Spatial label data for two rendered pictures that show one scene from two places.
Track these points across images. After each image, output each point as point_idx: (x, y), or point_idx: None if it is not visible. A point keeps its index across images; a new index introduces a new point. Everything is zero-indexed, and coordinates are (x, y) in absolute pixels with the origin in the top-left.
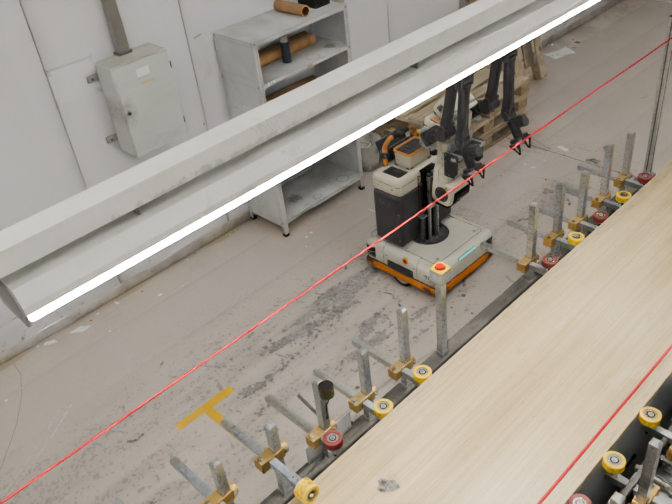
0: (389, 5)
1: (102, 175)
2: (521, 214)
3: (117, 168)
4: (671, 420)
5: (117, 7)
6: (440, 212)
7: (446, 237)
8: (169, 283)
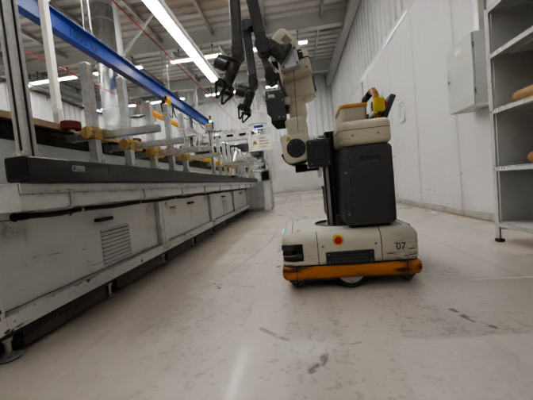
0: None
1: (465, 128)
2: (339, 374)
3: (471, 126)
4: None
5: (477, 5)
6: (340, 208)
7: (315, 224)
8: (458, 220)
